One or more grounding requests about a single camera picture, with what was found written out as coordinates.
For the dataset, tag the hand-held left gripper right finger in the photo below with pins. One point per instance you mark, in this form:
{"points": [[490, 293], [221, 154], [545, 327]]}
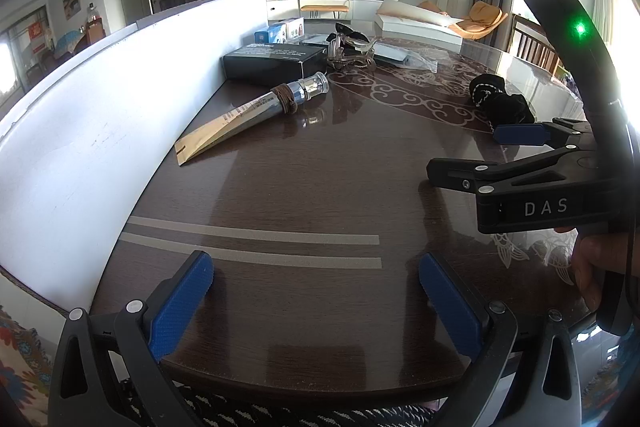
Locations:
{"points": [[450, 307]]}

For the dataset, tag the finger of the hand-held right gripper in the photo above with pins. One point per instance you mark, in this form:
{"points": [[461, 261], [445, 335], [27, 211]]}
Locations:
{"points": [[520, 134], [452, 172]]}

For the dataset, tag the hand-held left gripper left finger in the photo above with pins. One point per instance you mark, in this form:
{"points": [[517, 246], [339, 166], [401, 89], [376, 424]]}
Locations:
{"points": [[180, 302]]}

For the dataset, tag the black velvet rhinestone hair bow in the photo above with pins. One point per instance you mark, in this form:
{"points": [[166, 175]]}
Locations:
{"points": [[500, 102]]}

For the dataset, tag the white cardboard partition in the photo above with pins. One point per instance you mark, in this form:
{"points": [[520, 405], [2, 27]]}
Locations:
{"points": [[90, 132]]}

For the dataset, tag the black printed box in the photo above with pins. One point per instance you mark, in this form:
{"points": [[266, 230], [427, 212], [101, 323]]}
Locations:
{"points": [[272, 62]]}

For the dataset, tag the person's right hand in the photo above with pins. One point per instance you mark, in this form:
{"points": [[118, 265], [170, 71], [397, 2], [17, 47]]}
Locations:
{"points": [[590, 257]]}

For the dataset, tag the dark wooden chair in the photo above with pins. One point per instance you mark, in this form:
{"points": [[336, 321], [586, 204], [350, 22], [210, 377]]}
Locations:
{"points": [[535, 44]]}

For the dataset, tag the orange lounge chair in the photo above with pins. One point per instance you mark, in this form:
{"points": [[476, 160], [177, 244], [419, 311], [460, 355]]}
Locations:
{"points": [[482, 17]]}

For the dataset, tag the clear bag with grey item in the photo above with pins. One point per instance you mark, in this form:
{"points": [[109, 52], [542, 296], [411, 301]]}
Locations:
{"points": [[405, 54]]}

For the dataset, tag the black and white zigzag cloth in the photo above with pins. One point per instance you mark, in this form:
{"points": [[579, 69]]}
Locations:
{"points": [[300, 409]]}

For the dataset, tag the floral patterned cushion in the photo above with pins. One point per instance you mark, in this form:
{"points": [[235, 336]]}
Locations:
{"points": [[22, 357]]}

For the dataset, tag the black velvet scrunchie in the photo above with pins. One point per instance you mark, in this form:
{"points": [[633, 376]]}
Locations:
{"points": [[350, 32]]}

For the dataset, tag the glass tube with gold card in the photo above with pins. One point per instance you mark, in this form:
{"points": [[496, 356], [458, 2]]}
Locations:
{"points": [[260, 107]]}

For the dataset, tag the wooden bench with metal legs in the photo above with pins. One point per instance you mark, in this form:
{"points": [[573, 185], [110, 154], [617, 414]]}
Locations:
{"points": [[325, 9]]}

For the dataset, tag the white television cabinet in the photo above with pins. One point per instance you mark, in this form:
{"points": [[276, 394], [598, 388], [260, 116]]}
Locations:
{"points": [[310, 9]]}

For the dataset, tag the blue and white box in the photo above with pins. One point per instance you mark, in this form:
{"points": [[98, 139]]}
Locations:
{"points": [[280, 32]]}

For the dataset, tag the blue cloth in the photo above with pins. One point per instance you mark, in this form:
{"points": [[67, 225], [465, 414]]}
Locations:
{"points": [[69, 43]]}

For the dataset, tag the window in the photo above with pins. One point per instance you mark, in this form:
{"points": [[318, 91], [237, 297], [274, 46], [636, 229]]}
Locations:
{"points": [[6, 62]]}

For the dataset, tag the red door poster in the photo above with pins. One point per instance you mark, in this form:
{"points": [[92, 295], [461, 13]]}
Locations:
{"points": [[38, 36]]}

